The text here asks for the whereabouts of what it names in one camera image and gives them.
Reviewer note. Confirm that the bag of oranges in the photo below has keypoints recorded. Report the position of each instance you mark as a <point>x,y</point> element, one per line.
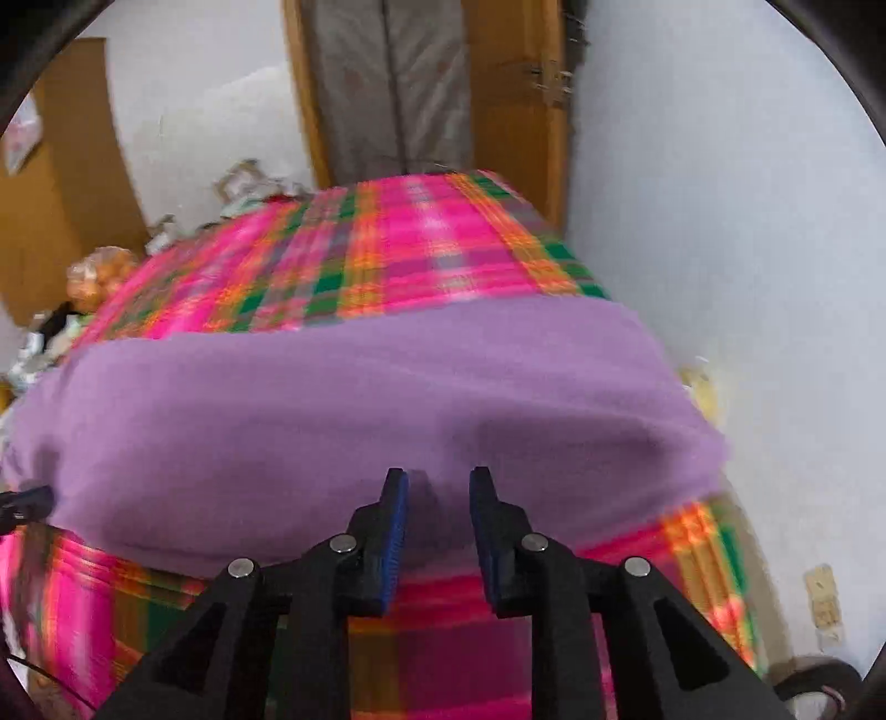
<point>104,277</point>

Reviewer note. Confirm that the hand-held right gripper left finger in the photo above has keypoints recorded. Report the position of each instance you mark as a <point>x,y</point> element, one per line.
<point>394,536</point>

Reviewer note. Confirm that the wooden wardrobe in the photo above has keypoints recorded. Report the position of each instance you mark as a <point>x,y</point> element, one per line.
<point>62,173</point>

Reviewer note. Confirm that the black tape roll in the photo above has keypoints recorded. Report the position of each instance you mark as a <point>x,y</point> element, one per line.
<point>817,682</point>

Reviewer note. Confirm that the wooden door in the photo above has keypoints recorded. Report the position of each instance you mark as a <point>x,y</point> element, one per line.
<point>512,104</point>

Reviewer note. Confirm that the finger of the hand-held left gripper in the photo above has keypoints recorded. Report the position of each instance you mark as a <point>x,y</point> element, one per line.
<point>28,502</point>

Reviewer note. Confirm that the pink green plaid blanket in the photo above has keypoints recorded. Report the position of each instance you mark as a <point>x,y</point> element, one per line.
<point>415,242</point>

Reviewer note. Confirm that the wooden door frame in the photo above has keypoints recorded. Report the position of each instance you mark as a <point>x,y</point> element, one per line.
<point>304,97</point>

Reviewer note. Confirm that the wall socket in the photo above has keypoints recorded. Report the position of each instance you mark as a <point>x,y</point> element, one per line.
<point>824,602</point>

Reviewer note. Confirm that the translucent screen curtain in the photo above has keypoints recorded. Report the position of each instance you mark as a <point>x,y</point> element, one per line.
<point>394,83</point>

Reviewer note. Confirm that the brown labelled cardboard box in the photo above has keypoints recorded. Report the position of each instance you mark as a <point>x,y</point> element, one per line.
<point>249,180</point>

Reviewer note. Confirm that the white plastic bag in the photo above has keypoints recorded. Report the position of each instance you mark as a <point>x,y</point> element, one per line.
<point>21,142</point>

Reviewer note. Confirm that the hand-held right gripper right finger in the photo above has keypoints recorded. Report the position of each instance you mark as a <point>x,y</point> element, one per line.
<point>484,543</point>

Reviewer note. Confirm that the purple fleece pants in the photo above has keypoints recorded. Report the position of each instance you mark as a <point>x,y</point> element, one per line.
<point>346,415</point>

